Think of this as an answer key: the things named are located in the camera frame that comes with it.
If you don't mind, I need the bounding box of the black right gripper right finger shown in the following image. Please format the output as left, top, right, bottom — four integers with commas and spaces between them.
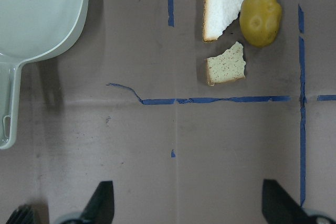
261, 178, 336, 224

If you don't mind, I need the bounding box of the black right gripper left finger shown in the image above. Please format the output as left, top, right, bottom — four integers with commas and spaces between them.
56, 180, 115, 224

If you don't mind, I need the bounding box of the white hand brush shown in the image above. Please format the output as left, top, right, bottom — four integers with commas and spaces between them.
6, 205, 36, 224

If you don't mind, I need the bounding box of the toasted bread slice piece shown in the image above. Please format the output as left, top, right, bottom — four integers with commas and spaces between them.
205, 41, 246, 87

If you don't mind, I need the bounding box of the yellow lemon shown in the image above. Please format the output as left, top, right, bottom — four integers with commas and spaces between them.
239, 0, 282, 48

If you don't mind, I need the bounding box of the white bread slice piece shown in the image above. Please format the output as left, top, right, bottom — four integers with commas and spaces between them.
202, 0, 243, 42

